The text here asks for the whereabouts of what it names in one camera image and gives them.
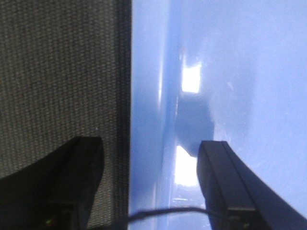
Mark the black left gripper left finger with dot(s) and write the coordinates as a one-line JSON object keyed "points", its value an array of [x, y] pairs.
{"points": [[56, 192]]}

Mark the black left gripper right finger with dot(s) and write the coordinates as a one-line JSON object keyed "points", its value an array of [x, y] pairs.
{"points": [[238, 197]]}

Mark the light blue plastic tray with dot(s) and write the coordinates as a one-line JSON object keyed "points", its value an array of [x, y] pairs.
{"points": [[231, 72]]}

